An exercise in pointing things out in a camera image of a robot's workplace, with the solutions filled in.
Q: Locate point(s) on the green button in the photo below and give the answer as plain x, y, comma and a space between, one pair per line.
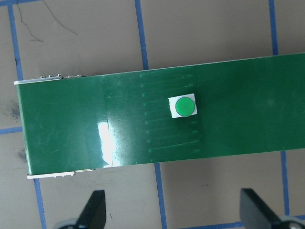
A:
184, 106

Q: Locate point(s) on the green belt conveyor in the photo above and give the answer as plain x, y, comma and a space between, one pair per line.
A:
238, 105

